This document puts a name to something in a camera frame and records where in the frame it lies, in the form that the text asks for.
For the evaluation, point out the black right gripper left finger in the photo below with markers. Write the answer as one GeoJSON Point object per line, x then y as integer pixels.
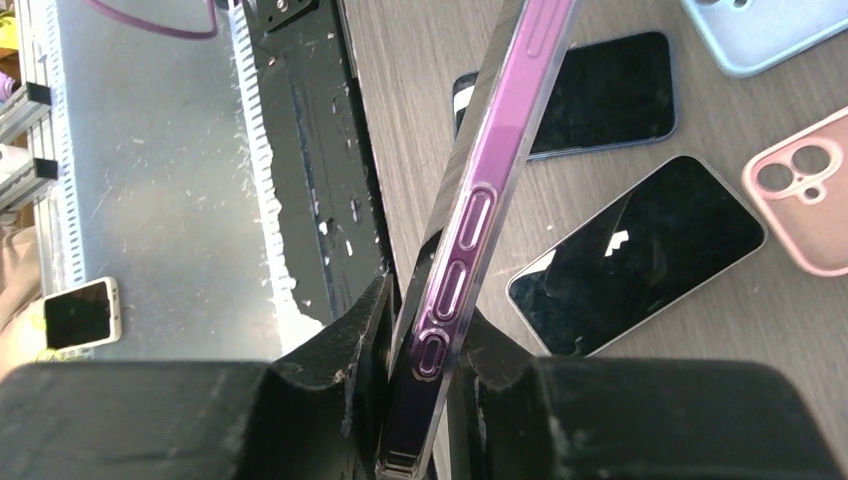
{"type": "Point", "coordinates": [313, 414]}

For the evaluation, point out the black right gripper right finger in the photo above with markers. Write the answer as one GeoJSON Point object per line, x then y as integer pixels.
{"type": "Point", "coordinates": [513, 415]}

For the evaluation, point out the black smartphone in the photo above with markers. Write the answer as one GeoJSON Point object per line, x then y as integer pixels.
{"type": "Point", "coordinates": [675, 230]}

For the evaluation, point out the dark phone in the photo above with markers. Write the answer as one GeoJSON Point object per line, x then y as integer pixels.
{"type": "Point", "coordinates": [492, 145]}

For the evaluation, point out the pink phone case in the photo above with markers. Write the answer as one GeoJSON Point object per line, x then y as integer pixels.
{"type": "Point", "coordinates": [806, 211]}

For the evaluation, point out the light blue phone case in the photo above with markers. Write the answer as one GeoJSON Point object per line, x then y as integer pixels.
{"type": "Point", "coordinates": [746, 38]}

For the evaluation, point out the white phone off table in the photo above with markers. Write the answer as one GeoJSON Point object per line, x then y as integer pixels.
{"type": "Point", "coordinates": [84, 316]}

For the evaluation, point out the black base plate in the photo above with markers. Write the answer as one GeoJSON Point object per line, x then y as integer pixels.
{"type": "Point", "coordinates": [315, 175]}

